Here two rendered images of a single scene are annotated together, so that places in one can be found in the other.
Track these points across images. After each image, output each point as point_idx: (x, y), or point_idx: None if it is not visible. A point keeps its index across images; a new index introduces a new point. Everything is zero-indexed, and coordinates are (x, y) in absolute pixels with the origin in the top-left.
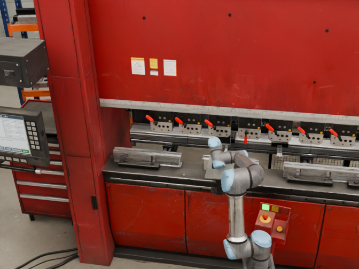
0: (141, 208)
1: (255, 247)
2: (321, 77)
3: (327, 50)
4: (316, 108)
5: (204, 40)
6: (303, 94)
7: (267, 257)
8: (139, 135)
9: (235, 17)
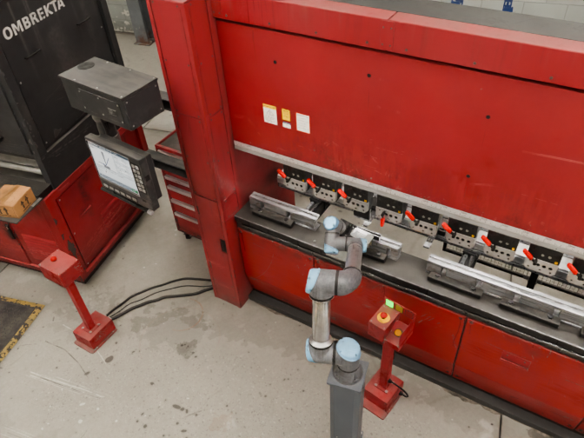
0: (272, 262)
1: (337, 357)
2: (477, 171)
3: (487, 141)
4: (468, 207)
5: (340, 100)
6: (453, 186)
7: (352, 370)
8: None
9: (375, 79)
